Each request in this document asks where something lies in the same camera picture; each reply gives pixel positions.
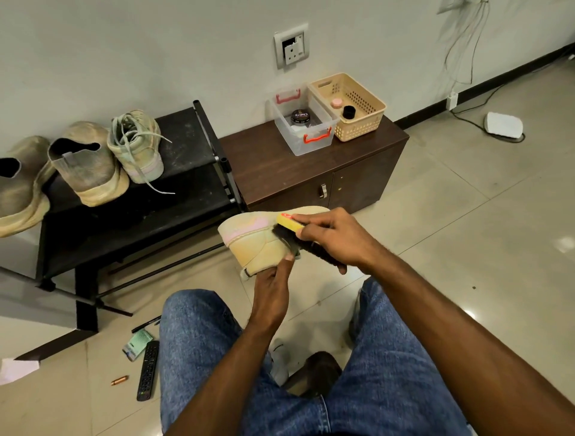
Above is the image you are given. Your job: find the person's left hand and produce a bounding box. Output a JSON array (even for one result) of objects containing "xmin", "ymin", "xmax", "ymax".
[{"xmin": 244, "ymin": 254, "xmax": 296, "ymax": 338}]

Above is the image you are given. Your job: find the person's right hand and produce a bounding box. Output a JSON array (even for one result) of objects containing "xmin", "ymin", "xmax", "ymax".
[{"xmin": 289, "ymin": 207, "xmax": 392, "ymax": 275}]

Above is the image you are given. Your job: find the black orange shoe brush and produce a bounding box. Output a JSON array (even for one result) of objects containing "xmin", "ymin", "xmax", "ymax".
[{"xmin": 271, "ymin": 212, "xmax": 347, "ymax": 271}]

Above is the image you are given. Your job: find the pale green lace-up shoe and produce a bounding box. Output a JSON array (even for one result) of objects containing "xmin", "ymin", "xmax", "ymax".
[
  {"xmin": 217, "ymin": 205, "xmax": 332, "ymax": 278},
  {"xmin": 107, "ymin": 108, "xmax": 176, "ymax": 195}
]

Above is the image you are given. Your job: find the clear plastic storage box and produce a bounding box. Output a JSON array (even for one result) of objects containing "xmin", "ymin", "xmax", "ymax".
[{"xmin": 268, "ymin": 86, "xmax": 341, "ymax": 158}]

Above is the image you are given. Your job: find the beige plastic basket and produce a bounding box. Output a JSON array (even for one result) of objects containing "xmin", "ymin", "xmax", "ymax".
[{"xmin": 308, "ymin": 72, "xmax": 388, "ymax": 143}]

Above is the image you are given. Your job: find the worn tan slip-on shoe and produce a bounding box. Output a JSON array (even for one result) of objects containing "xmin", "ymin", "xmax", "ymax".
[
  {"xmin": 0, "ymin": 135, "xmax": 52, "ymax": 239},
  {"xmin": 47, "ymin": 121, "xmax": 131, "ymax": 208}
]

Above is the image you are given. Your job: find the person's right forearm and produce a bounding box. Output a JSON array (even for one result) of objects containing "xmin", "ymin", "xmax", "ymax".
[{"xmin": 370, "ymin": 252, "xmax": 575, "ymax": 436}]

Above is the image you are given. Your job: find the person's left leg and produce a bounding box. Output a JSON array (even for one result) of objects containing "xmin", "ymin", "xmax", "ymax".
[{"xmin": 159, "ymin": 288, "xmax": 320, "ymax": 436}]

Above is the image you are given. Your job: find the person's leg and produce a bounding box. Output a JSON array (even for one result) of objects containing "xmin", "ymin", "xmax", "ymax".
[
  {"xmin": 159, "ymin": 288, "xmax": 320, "ymax": 436},
  {"xmin": 314, "ymin": 277, "xmax": 473, "ymax": 436}
]

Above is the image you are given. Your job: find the dark brown wooden cabinet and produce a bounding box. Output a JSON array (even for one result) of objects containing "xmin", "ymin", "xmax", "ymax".
[{"xmin": 219, "ymin": 115, "xmax": 410, "ymax": 217}]

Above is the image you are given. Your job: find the person's right leg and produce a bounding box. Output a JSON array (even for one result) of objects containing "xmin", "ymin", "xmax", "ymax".
[{"xmin": 314, "ymin": 277, "xmax": 473, "ymax": 436}]

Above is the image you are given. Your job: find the black pen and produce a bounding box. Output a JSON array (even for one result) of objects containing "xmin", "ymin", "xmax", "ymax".
[{"xmin": 131, "ymin": 315, "xmax": 163, "ymax": 334}]

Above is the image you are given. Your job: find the green paper packet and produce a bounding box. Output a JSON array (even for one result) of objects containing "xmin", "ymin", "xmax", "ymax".
[{"xmin": 123, "ymin": 328, "xmax": 156, "ymax": 362}]

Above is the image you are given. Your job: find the black remote control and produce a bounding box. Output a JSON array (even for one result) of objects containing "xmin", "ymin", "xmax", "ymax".
[{"xmin": 137, "ymin": 338, "xmax": 161, "ymax": 402}]

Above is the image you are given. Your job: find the black metal shoe rack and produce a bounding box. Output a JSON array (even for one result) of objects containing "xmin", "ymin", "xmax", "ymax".
[{"xmin": 0, "ymin": 99, "xmax": 248, "ymax": 361}]

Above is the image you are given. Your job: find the white router box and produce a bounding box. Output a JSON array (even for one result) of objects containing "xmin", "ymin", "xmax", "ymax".
[{"xmin": 484, "ymin": 111, "xmax": 526, "ymax": 142}]

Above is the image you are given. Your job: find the white paper sheet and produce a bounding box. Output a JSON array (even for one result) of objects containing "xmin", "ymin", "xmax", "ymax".
[{"xmin": 0, "ymin": 358, "xmax": 41, "ymax": 386}]

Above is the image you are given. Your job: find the white wall socket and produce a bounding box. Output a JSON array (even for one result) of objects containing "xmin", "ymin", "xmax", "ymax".
[{"xmin": 273, "ymin": 23, "xmax": 311, "ymax": 70}]

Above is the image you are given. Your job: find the white cable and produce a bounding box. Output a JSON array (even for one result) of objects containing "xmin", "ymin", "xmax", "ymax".
[{"xmin": 442, "ymin": 0, "xmax": 524, "ymax": 145}]

